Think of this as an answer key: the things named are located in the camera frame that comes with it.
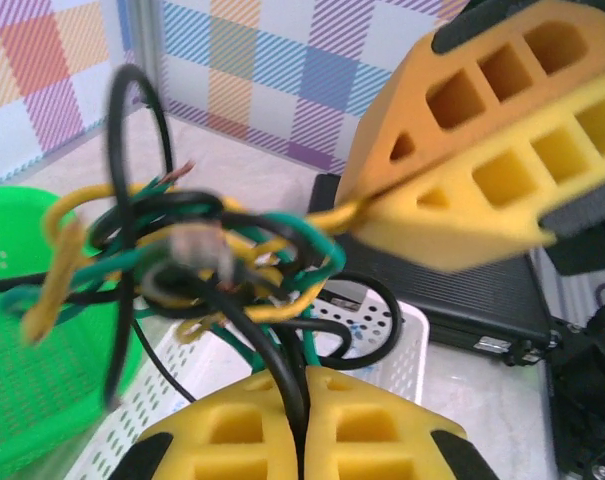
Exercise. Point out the black flat case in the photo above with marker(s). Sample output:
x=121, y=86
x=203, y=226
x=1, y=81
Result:
x=432, y=295

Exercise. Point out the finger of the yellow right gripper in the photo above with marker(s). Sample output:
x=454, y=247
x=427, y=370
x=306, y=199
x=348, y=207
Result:
x=412, y=110
x=457, y=225

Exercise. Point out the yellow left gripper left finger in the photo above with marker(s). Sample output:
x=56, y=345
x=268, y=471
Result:
x=222, y=430

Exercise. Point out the aluminium frame post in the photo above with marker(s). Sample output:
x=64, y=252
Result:
x=147, y=40

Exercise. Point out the green plastic basket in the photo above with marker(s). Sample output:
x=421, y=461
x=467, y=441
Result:
x=32, y=390

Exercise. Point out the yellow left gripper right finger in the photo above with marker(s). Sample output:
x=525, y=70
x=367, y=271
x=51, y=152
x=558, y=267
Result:
x=372, y=430

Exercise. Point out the white perforated plastic basket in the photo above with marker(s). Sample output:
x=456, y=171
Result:
x=402, y=350

